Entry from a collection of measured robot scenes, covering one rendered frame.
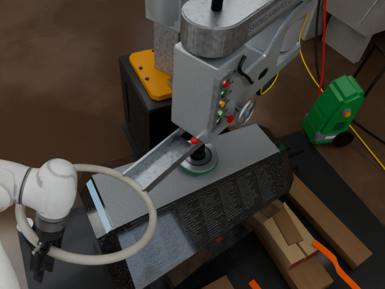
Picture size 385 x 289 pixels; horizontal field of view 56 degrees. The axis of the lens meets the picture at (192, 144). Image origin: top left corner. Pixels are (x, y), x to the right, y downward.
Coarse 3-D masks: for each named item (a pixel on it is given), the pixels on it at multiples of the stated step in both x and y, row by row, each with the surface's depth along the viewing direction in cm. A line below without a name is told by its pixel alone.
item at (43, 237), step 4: (36, 232) 104; (40, 232) 102; (44, 232) 101; (56, 232) 103; (60, 232) 104; (40, 236) 103; (44, 236) 102; (48, 236) 102; (52, 236) 103; (56, 236) 103; (60, 236) 105; (40, 240) 103; (44, 240) 103; (48, 240) 103; (52, 240) 104; (44, 244) 104; (44, 248) 106
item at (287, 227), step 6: (282, 210) 244; (276, 216) 241; (282, 216) 241; (288, 216) 242; (276, 222) 238; (282, 222) 238; (288, 222) 239; (282, 228) 236; (288, 228) 236; (294, 228) 236; (282, 234) 233; (288, 234) 233; (294, 234) 233; (288, 240) 230; (294, 240) 231; (300, 240) 231
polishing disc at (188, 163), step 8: (208, 144) 193; (208, 152) 189; (216, 152) 190; (184, 160) 185; (192, 160) 185; (208, 160) 186; (216, 160) 186; (184, 168) 183; (192, 168) 182; (200, 168) 182; (208, 168) 183
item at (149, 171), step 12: (180, 132) 169; (168, 144) 165; (180, 144) 166; (192, 144) 161; (144, 156) 154; (156, 156) 160; (168, 156) 161; (180, 156) 156; (132, 168) 150; (144, 168) 155; (156, 168) 156; (168, 168) 151; (144, 180) 151; (156, 180) 148
